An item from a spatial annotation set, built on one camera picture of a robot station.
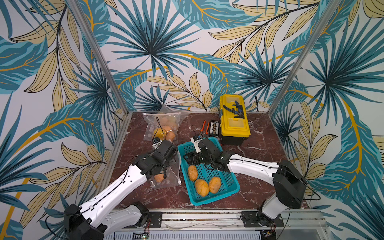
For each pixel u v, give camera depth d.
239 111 0.95
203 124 1.10
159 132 0.95
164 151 0.55
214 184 0.80
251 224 0.73
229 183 0.82
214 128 1.09
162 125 1.04
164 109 1.18
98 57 0.85
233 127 0.90
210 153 0.63
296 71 0.93
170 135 0.97
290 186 0.44
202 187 0.78
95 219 0.38
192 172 0.84
